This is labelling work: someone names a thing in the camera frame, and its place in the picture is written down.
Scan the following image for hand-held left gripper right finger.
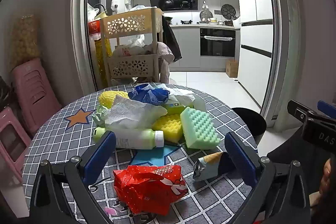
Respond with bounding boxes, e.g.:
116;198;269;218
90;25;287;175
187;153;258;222
225;132;312;224

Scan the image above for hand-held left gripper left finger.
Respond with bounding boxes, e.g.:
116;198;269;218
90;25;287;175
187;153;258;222
29;131;117;224

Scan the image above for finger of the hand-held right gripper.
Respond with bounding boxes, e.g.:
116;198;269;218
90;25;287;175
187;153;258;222
317;100;336;116
287;100;316;123

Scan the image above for black trash bin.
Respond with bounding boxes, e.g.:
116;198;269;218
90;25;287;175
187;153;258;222
232;107;267;145

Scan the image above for green sponge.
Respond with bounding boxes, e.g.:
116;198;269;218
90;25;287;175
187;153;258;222
180;107;221;149

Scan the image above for white plastic bag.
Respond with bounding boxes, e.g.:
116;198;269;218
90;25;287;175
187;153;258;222
157;84;208;112

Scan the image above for person's right hand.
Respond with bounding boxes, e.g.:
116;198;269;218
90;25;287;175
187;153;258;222
319;158;336;195

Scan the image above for crumpled blue beige wrapper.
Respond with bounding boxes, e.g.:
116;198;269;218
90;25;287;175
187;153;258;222
192;152;232;182

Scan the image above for pale green foam net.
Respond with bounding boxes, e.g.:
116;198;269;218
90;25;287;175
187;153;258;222
92;105;111;127

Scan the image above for green bottle white cap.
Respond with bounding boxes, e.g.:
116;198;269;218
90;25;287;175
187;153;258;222
92;126;165;149

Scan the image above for grey checked tablecloth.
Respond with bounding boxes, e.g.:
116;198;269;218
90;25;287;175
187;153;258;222
22;82;259;224

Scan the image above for white paper towel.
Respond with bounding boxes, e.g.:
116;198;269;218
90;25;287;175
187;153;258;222
104;95;168;130

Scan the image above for yellow corn-shaped sponge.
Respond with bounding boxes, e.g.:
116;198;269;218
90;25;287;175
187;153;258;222
99;91;130;109

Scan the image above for red snack packet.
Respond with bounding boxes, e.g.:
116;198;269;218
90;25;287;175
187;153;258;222
113;164;189;215

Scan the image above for blue plastic bag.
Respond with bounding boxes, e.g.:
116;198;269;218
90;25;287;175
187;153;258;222
128;83;169;106

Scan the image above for cardboard box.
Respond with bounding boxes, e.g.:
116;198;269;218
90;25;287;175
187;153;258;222
226;59;239;78

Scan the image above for green carton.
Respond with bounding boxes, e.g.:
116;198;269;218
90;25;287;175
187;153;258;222
163;101;195;116

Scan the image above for white refrigerator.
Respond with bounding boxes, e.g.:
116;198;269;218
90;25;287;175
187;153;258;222
224;0;274;109

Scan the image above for pink plastic stool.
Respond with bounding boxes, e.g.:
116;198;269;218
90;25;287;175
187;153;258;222
0;107;32;186
11;58;62;133

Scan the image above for yellow net bag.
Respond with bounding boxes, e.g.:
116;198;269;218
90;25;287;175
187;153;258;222
94;37;112;88

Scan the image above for red print plastic bag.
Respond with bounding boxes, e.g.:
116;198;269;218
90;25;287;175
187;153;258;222
112;43;148;58

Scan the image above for black built-in oven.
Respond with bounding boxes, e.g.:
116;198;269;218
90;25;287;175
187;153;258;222
200;28;236;58

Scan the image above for pink cloth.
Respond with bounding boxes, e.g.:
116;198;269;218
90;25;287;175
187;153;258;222
156;42;175;83

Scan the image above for round metal rack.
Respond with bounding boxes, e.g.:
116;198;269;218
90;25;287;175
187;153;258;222
221;4;238;20

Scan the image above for red basket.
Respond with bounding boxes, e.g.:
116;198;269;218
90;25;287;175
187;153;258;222
88;20;102;36

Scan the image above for beige storage cart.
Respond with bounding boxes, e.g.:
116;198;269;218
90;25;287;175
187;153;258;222
101;7;165;88

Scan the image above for black hanging bag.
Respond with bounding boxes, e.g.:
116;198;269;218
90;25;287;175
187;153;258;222
161;15;182;63

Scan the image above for yellow mesh sack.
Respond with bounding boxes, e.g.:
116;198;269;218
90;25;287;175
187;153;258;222
10;15;42;70

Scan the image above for sliding door frame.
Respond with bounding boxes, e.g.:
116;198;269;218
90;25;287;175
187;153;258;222
70;0;298;123

